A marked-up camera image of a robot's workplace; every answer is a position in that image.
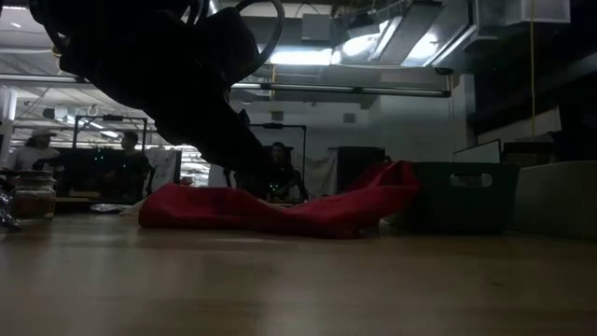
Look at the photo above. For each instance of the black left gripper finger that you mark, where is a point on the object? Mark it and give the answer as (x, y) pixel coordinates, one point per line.
(247, 144)
(214, 149)

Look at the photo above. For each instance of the cork-stoppered glass spice jar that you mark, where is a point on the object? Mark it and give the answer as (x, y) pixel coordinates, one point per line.
(32, 200)

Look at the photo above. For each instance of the white hanging sheet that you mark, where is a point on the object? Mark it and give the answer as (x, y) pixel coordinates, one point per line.
(322, 172)

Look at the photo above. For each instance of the pale pink cloth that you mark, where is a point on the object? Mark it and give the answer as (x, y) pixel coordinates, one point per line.
(129, 212)

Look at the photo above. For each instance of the red cloth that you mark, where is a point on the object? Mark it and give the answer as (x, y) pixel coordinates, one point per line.
(326, 219)

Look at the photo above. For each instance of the dark cabinet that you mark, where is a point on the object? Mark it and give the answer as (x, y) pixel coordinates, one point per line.
(356, 161)

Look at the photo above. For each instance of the grey ceiling box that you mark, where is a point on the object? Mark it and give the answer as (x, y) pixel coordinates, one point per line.
(317, 27)

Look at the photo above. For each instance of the long ceiling light bar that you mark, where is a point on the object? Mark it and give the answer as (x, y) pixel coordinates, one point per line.
(396, 91)

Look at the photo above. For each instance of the teal plastic bin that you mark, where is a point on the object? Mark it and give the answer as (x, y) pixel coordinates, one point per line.
(443, 205)

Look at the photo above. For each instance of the whiteboard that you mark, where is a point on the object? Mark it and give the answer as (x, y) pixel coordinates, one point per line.
(480, 153)

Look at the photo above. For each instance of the dark storage box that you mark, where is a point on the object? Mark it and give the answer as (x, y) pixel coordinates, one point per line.
(527, 153)

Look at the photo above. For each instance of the translucent grey plastic bin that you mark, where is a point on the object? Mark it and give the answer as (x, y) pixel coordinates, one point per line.
(559, 200)

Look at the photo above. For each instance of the black gantry frame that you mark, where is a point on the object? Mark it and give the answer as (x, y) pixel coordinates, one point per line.
(273, 125)

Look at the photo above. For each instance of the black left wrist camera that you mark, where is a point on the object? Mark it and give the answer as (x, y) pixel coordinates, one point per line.
(224, 42)

